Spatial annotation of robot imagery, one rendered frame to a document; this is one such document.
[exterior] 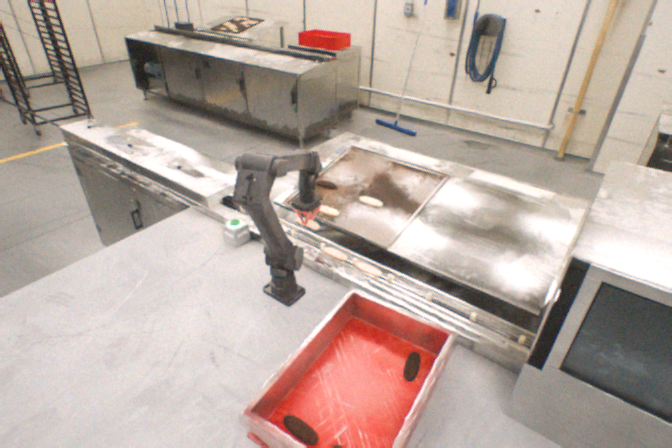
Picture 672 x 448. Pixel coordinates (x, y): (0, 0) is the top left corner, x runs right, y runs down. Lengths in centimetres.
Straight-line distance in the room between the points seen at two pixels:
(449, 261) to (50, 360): 119
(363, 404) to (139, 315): 72
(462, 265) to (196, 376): 86
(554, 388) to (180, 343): 94
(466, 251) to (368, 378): 57
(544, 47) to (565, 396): 405
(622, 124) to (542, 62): 96
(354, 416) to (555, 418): 44
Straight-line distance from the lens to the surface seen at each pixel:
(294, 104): 419
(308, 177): 136
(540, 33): 478
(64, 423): 123
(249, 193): 97
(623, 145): 455
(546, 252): 152
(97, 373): 129
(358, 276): 135
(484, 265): 142
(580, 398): 104
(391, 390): 112
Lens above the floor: 174
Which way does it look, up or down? 33 degrees down
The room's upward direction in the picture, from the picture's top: 1 degrees clockwise
